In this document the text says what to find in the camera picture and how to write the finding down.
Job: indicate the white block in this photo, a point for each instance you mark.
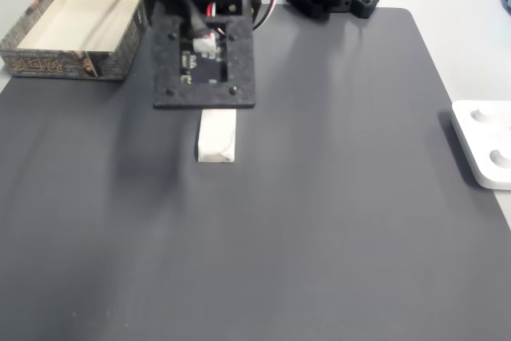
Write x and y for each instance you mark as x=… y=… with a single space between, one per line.
x=217 y=137

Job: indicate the patterned cardboard box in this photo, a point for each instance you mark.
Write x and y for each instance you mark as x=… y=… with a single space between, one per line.
x=60 y=25

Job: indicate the grey table mat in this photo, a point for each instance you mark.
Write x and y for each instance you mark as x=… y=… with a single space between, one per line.
x=279 y=217

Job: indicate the white tray with round dimples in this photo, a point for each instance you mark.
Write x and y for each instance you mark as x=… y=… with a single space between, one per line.
x=487 y=141

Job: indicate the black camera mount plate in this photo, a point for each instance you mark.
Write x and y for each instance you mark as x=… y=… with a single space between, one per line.
x=239 y=77

